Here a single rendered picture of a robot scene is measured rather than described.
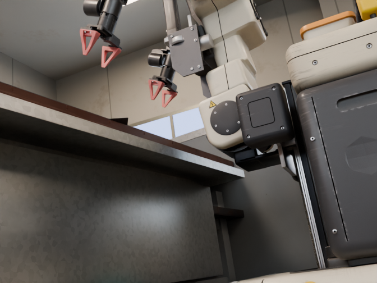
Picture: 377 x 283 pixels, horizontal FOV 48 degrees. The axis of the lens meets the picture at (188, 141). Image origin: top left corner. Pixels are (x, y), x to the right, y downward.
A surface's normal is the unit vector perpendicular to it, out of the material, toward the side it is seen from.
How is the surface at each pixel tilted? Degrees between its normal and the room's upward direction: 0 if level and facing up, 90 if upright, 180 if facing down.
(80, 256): 90
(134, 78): 90
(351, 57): 90
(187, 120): 90
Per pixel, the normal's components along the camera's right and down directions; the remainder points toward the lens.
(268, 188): -0.53, -0.19
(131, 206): 0.84, -0.28
